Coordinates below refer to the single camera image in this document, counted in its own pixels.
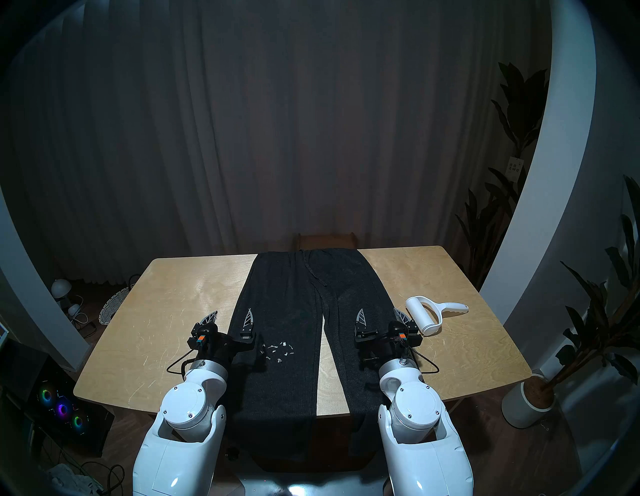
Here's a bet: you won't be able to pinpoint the black pants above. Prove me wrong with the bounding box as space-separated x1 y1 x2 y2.
227 248 401 458

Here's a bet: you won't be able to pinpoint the black floor cable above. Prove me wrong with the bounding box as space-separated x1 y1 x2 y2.
89 462 126 496

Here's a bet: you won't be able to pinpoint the tall dark leafy plant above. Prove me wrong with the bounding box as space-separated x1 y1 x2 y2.
454 61 551 288

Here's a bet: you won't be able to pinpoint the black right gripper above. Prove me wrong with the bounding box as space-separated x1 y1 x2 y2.
354 308 425 368

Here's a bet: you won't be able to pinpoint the grey pleated curtain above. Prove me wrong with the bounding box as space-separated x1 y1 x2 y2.
0 0 551 286

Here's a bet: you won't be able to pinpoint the robot torso base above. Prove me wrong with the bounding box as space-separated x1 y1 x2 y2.
240 470 391 496

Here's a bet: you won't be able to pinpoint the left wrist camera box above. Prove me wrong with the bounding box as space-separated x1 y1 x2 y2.
188 324 220 352

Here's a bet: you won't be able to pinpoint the leafy plant in white pot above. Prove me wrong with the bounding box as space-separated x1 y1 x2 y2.
554 175 640 388

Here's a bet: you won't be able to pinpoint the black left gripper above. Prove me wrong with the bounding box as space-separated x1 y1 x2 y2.
197 308 265 372

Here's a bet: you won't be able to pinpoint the striped wicker basket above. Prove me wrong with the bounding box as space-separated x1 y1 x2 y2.
98 287 132 326

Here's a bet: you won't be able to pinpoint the black computer case RGB fans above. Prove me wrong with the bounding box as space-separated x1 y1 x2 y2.
0 340 116 457

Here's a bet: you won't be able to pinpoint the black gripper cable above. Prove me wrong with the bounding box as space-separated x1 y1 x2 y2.
166 349 201 376
410 347 441 375

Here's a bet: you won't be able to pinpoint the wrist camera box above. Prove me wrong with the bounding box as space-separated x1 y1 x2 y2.
188 324 220 352
387 321 422 347

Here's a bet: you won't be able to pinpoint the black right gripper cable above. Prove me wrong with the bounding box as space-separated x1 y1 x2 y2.
410 347 441 375

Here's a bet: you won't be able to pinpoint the white lint roller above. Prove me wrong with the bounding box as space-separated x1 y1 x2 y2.
405 296 470 336

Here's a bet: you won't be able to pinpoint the white lint scraps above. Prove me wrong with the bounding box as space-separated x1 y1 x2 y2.
264 341 296 362

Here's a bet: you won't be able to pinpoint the white mushroom lamp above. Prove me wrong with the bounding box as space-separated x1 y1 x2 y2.
51 278 74 313

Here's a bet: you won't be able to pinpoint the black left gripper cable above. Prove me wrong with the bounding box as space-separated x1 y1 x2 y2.
166 349 201 376

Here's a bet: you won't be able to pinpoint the white crumpled cloth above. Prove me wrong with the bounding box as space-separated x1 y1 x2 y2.
47 464 103 496

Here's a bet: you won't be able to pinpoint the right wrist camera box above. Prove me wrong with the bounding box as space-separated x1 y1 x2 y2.
387 321 422 347

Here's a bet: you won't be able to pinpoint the wooden chair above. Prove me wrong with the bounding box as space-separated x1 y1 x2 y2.
292 232 360 252

